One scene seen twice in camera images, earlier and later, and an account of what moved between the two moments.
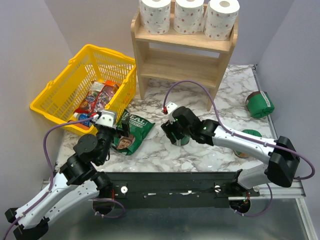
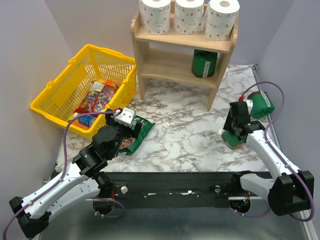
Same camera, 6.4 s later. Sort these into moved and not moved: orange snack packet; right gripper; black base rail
Moved: right gripper
Not moved: black base rail; orange snack packet
